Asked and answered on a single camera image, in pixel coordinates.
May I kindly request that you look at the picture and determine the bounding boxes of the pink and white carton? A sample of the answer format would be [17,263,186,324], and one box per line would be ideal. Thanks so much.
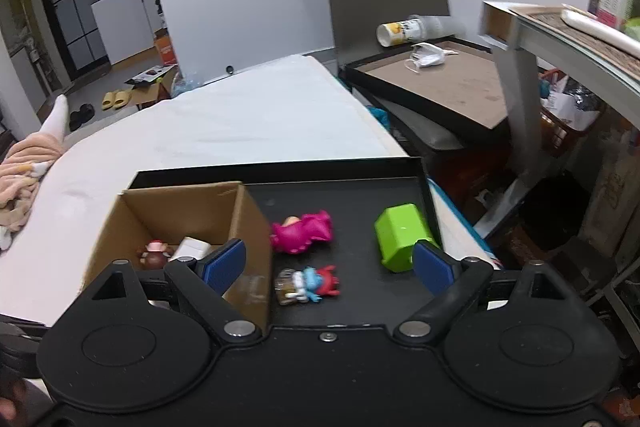
[597,0,636,30]

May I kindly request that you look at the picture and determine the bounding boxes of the blue plastic bag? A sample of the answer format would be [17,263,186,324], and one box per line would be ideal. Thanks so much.
[172,74,201,98]

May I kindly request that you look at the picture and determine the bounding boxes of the white cabinet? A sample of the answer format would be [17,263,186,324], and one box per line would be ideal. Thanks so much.
[90,0,162,66]

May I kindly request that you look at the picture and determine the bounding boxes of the small white box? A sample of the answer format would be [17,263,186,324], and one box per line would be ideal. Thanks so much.
[169,236,212,263]

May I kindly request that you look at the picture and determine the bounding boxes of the bin with clutter under desk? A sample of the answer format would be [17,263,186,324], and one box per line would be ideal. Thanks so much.
[537,67,606,135]

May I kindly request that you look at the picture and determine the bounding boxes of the black grid glass door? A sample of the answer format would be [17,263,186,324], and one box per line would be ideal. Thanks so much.
[30,0,112,82]

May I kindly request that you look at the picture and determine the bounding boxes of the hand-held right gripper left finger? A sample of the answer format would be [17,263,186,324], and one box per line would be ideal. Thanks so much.
[86,238,262,344]

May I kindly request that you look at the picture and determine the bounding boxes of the orange cardboard box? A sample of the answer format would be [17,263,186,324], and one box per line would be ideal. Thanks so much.
[154,34,178,66]

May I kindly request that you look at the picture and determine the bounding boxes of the blue and red figure toy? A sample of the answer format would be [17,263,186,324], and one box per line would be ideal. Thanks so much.
[274,264,343,306]

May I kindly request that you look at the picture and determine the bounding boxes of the brown cardboard box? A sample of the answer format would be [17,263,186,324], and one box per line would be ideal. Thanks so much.
[82,181,273,333]

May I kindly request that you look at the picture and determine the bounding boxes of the black shoes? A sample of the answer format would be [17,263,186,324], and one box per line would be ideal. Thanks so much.
[69,103,96,132]

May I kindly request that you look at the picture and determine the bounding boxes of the black framed brown board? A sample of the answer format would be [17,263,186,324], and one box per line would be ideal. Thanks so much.
[339,36,513,145]

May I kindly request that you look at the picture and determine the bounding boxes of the white face mask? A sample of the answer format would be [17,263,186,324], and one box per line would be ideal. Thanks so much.
[405,42,458,72]

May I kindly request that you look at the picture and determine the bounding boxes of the grey desk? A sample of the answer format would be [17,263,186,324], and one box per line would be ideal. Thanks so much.
[472,1,640,268]

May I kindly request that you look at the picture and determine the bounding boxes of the white long roll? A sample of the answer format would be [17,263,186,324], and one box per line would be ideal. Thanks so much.
[560,4,640,58]

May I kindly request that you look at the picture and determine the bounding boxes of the pink crumpled blanket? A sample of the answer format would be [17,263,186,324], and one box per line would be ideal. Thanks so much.
[0,132,67,253]

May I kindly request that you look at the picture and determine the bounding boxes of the open cardboard box with black lid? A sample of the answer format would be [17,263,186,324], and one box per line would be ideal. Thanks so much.
[125,66,178,108]

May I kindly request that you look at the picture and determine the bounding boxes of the patterned desk mat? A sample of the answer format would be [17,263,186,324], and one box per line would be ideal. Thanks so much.
[507,4,640,75]

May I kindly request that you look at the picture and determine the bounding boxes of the clear plastic cup stack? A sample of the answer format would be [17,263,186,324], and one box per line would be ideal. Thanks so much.
[410,13,468,42]

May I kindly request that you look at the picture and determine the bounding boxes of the pink plush-shaped toy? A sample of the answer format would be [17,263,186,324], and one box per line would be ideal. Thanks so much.
[270,209,334,256]

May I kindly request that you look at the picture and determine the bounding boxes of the green house-shaped block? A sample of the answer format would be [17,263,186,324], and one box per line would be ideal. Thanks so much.
[374,203,442,273]

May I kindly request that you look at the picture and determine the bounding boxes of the brown figure toy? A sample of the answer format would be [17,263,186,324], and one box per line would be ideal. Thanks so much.
[138,240,176,270]

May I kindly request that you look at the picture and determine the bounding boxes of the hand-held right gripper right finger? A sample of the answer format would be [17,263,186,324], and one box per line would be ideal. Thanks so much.
[393,241,568,345]

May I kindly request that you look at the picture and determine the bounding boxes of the black shallow tray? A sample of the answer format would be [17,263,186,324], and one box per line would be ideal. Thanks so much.
[122,156,443,328]

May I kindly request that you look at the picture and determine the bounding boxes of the yellow print paper cup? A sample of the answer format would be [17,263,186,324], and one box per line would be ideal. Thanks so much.
[376,21,416,48]

